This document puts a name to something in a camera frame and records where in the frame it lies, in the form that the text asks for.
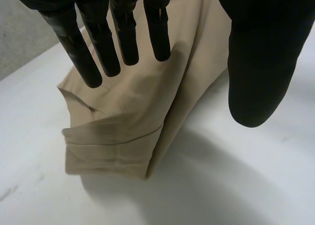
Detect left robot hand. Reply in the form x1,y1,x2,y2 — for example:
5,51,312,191
6,0,315,129

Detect beige shorts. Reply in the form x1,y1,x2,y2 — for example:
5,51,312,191
56,0,233,181

